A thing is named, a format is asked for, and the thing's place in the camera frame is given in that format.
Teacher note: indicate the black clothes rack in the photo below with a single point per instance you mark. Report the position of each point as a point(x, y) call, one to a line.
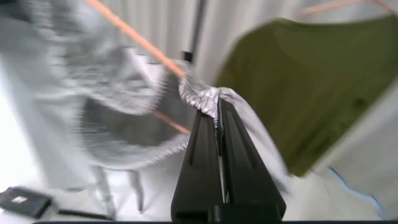
point(196, 28)

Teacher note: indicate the pink clothes hanger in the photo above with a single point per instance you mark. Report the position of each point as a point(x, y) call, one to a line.
point(136, 37)
point(329, 5)

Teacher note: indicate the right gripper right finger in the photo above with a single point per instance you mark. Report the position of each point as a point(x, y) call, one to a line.
point(248, 186)

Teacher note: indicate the white curtain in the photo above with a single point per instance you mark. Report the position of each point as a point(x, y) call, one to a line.
point(224, 37)

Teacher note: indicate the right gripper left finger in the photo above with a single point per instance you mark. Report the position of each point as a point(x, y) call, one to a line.
point(196, 186)

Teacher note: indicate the green sleeveless shirt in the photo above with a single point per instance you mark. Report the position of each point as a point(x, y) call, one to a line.
point(311, 93)

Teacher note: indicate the pale grey garment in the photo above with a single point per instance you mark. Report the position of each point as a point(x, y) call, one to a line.
point(202, 96)

